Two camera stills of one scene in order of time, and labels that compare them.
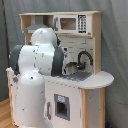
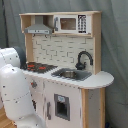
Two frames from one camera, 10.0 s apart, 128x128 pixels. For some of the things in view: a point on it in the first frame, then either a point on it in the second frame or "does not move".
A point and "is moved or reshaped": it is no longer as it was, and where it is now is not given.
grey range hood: x=39 y=23 does not move
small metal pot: x=71 y=68 is moved or reshaped
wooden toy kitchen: x=77 y=97 does not move
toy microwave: x=72 y=24 does not move
